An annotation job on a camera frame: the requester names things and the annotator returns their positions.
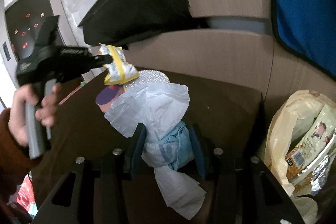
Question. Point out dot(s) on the green snack packet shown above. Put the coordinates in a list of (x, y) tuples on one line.
[(310, 160)]

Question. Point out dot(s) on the yellow snack wrapper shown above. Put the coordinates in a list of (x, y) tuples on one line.
[(119, 70)]

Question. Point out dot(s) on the black hanging cloth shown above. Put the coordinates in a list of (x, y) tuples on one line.
[(121, 22)]

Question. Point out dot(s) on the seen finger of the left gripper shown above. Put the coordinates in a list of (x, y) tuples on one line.
[(99, 61)]

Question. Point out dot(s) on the left hand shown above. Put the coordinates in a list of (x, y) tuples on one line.
[(46, 115)]

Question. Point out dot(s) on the purple pink wrapper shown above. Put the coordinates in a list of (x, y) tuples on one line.
[(109, 94)]

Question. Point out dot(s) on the white blue plastic bag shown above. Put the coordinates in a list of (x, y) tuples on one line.
[(167, 148)]

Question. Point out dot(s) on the blue hanging cloth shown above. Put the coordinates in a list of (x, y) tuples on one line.
[(306, 28)]

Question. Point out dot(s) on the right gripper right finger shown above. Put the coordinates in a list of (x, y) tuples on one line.
[(244, 193)]

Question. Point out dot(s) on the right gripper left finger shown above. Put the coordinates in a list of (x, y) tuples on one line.
[(92, 191)]

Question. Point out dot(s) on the brown sleeve forearm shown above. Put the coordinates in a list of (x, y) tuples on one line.
[(14, 160)]

